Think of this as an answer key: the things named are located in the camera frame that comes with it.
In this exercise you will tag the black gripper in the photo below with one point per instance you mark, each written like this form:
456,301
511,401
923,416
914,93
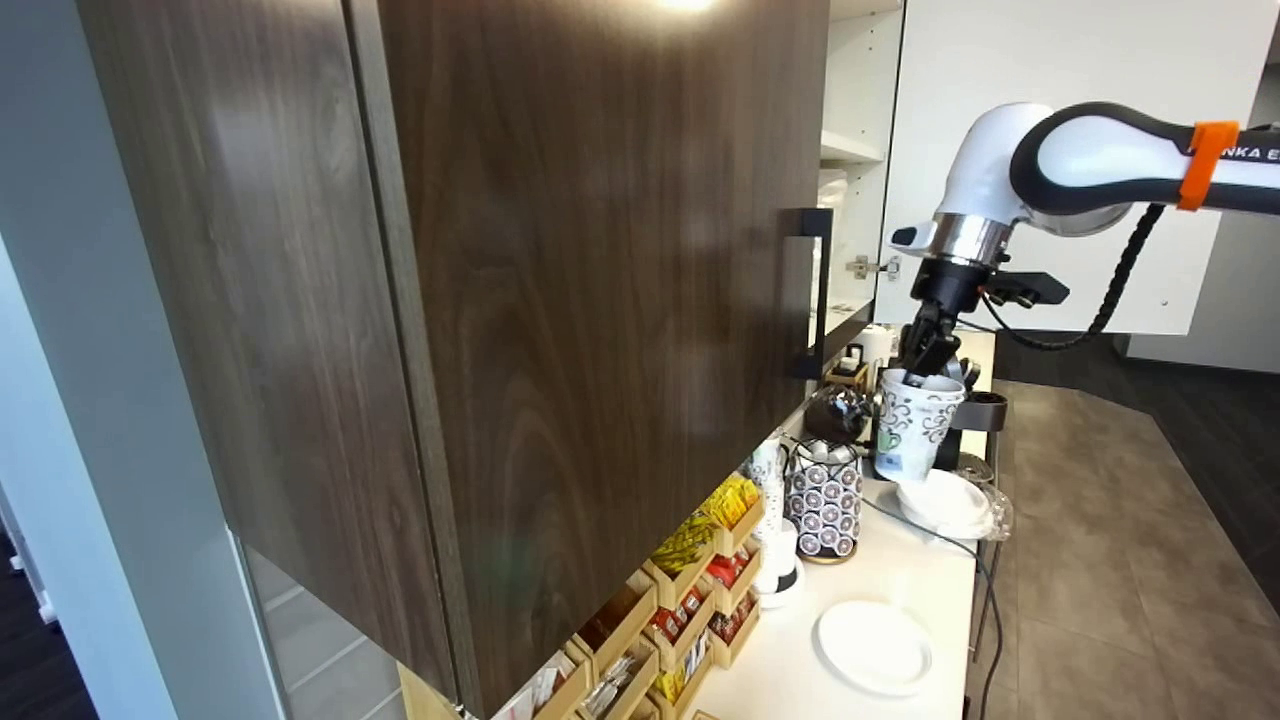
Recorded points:
950,299

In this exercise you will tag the patterned paper cup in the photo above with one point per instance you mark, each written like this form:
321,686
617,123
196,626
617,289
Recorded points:
923,377
917,433

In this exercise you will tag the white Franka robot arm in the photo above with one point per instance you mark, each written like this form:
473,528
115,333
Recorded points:
1105,161

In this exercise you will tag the white cabinet door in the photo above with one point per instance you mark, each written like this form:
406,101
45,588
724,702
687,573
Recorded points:
1132,301

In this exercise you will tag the white open cabinet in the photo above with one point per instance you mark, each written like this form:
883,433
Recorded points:
852,132

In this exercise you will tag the white cup lid stack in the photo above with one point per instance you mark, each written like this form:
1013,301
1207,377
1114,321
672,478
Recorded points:
777,553

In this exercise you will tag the white paper plate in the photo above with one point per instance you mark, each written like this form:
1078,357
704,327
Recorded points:
875,646

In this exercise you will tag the dark brown wood cabinet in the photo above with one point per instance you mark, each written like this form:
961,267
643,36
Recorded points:
561,307

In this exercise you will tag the black coffee machine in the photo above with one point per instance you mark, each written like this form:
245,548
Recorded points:
981,410

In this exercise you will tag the dark round pot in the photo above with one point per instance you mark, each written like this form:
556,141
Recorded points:
837,416

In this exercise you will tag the wooden snack organizer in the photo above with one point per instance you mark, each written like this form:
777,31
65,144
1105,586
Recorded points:
682,603

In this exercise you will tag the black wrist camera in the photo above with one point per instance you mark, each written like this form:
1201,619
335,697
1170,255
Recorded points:
1028,289

